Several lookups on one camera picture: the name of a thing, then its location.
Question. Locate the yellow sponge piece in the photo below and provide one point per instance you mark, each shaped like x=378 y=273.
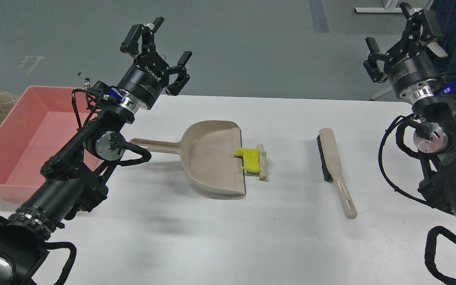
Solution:
x=250 y=158

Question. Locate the white office chair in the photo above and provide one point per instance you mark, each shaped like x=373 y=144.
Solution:
x=379 y=95

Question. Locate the white table base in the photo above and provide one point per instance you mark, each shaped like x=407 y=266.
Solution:
x=393 y=7

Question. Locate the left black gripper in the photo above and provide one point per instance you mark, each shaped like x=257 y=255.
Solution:
x=149 y=74

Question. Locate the pink plastic bin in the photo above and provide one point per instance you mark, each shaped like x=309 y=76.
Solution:
x=38 y=126

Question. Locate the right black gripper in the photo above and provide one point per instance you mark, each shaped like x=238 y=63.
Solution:
x=407 y=67

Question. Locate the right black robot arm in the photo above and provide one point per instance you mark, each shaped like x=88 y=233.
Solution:
x=429 y=133

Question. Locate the beige plastic dustpan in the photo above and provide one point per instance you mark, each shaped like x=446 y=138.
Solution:
x=206 y=151

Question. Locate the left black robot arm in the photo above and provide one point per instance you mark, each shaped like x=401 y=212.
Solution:
x=76 y=176

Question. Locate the beige hand brush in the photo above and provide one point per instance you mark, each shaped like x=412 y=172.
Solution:
x=332 y=170

